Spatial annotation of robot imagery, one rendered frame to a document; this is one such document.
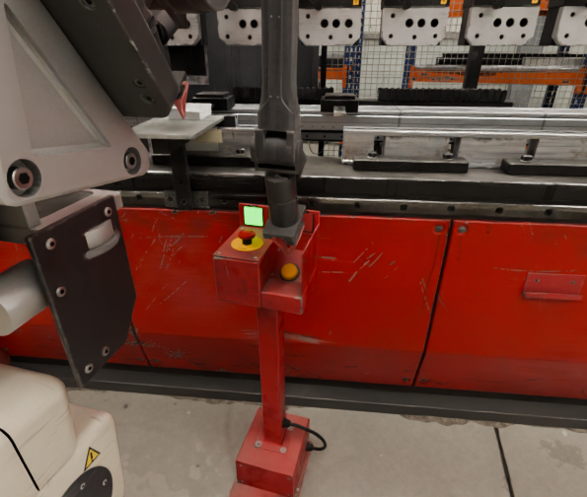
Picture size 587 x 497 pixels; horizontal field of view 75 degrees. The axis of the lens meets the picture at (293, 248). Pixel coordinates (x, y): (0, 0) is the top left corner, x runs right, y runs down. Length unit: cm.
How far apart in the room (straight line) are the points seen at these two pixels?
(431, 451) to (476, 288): 58
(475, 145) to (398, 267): 39
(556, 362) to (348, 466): 73
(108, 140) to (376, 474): 129
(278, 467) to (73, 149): 113
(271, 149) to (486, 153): 70
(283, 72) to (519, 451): 138
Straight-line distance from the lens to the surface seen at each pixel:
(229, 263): 83
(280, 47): 63
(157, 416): 158
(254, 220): 94
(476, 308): 127
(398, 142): 113
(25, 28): 20
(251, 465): 127
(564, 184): 117
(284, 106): 64
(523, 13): 116
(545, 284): 128
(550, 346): 144
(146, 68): 21
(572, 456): 168
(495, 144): 120
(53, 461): 48
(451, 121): 142
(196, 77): 118
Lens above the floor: 117
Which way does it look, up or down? 28 degrees down
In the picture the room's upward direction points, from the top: straight up
